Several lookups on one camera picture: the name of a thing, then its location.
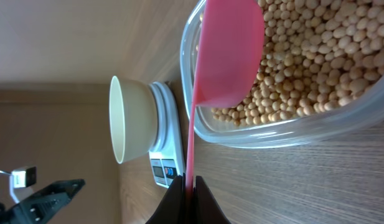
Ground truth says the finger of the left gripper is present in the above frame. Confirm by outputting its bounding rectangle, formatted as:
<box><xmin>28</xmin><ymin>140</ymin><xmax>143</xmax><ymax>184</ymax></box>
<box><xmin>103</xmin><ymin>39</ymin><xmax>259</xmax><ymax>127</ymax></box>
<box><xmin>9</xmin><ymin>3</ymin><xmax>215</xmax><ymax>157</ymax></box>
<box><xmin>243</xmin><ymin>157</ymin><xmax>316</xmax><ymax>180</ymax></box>
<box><xmin>22</xmin><ymin>179</ymin><xmax>85</xmax><ymax>218</ymax></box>

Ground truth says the white bowl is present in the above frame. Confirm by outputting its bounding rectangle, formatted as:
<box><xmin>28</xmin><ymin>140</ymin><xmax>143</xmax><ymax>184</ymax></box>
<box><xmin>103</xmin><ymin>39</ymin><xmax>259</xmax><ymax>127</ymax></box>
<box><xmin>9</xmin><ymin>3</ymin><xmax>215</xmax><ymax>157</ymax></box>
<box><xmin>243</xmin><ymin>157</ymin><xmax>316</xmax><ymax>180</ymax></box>
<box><xmin>109</xmin><ymin>76</ymin><xmax>158</xmax><ymax>164</ymax></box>

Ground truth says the clear plastic container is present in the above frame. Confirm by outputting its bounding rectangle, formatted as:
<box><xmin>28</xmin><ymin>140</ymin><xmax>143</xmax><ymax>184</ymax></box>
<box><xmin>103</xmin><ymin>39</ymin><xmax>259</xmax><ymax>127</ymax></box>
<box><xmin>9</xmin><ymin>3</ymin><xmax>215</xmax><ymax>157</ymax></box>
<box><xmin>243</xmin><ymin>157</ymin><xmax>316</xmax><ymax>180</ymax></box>
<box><xmin>179</xmin><ymin>1</ymin><xmax>384</xmax><ymax>149</ymax></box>

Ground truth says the white digital kitchen scale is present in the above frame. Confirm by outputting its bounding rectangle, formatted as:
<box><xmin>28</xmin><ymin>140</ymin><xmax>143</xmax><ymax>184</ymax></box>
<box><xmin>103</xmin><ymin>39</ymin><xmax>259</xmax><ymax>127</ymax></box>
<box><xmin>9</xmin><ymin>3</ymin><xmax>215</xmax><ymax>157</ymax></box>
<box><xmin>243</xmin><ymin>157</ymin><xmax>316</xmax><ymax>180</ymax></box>
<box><xmin>149</xmin><ymin>82</ymin><xmax>185</xmax><ymax>188</ymax></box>

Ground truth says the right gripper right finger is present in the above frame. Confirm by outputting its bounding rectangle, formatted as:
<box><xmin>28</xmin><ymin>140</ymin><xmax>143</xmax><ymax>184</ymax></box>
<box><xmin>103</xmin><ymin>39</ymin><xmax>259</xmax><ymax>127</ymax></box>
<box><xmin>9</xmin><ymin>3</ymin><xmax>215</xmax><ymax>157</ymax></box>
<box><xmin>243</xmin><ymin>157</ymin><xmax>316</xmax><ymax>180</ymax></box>
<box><xmin>191</xmin><ymin>175</ymin><xmax>230</xmax><ymax>224</ymax></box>

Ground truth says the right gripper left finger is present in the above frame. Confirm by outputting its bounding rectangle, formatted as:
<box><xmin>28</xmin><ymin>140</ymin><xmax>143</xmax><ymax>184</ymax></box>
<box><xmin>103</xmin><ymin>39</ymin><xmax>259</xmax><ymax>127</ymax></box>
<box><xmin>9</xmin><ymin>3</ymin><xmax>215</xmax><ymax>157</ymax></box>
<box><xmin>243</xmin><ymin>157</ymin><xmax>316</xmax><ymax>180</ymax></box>
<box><xmin>146</xmin><ymin>175</ymin><xmax>185</xmax><ymax>224</ymax></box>

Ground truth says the pile of soybeans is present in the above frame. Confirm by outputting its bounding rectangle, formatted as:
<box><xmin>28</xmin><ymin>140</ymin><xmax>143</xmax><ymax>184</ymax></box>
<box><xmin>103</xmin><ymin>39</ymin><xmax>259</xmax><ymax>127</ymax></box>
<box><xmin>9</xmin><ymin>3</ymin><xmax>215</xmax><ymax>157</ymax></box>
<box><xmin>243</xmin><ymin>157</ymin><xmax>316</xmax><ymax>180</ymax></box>
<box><xmin>211</xmin><ymin>0</ymin><xmax>384</xmax><ymax>126</ymax></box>

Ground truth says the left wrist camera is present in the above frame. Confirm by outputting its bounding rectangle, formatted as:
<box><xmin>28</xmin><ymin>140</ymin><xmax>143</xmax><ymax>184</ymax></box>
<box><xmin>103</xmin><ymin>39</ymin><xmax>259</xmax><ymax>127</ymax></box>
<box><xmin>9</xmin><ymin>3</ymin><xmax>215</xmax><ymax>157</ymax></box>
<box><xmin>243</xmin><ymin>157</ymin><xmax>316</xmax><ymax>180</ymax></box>
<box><xmin>0</xmin><ymin>166</ymin><xmax>37</xmax><ymax>203</ymax></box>

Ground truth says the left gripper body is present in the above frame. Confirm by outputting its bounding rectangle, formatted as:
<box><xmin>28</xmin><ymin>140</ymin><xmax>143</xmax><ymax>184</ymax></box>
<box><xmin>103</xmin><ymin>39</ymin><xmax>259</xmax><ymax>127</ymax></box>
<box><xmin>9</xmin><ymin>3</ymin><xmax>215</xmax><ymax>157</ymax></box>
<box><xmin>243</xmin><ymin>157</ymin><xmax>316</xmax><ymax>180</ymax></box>
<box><xmin>0</xmin><ymin>200</ymin><xmax>33</xmax><ymax>224</ymax></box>

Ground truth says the pink plastic scoop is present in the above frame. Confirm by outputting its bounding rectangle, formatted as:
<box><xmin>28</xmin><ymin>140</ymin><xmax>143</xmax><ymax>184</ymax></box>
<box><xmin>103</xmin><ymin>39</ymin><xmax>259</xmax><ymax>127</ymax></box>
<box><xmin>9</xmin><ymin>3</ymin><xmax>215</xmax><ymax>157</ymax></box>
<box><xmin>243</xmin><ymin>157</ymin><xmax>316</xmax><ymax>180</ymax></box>
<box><xmin>185</xmin><ymin>0</ymin><xmax>265</xmax><ymax>200</ymax></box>

